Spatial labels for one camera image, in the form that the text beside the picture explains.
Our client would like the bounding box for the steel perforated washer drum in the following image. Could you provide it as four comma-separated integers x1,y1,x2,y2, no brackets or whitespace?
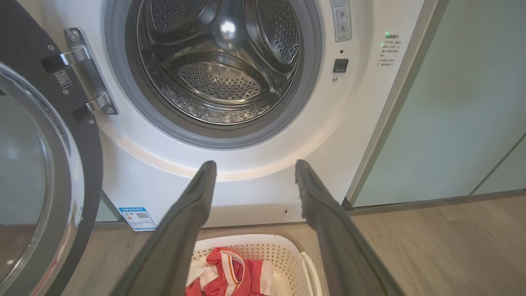
136,0,301,125

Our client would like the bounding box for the round white filter cover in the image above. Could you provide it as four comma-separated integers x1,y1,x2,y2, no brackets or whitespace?
283,200,305,222

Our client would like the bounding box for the metal door hinge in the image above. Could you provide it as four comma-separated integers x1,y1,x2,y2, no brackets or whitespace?
64,28,119,116

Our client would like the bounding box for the blue energy label sticker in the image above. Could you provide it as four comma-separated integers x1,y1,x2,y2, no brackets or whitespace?
118,207,157,231

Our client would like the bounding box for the red white-trimmed garment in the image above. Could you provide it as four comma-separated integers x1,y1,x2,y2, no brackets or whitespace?
186,247,274,296

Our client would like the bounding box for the grey warning sticker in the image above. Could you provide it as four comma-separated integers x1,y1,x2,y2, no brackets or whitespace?
331,0,352,42

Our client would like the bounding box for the round dark washing machine door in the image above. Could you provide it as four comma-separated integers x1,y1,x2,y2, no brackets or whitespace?
0,0,103,296

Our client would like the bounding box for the pale green tall cabinet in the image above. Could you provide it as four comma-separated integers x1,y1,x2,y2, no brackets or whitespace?
353,0,526,208

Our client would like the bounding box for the cream perforated laundry basket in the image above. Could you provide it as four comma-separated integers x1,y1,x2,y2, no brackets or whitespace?
191,234,323,296

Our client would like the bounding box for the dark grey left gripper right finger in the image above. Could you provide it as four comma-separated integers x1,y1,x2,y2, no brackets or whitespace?
295,160,405,296

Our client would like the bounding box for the white front-load washing machine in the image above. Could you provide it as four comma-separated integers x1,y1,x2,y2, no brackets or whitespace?
16,0,440,229

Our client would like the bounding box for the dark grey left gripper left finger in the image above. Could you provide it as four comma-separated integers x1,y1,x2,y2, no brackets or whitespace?
111,160,217,296

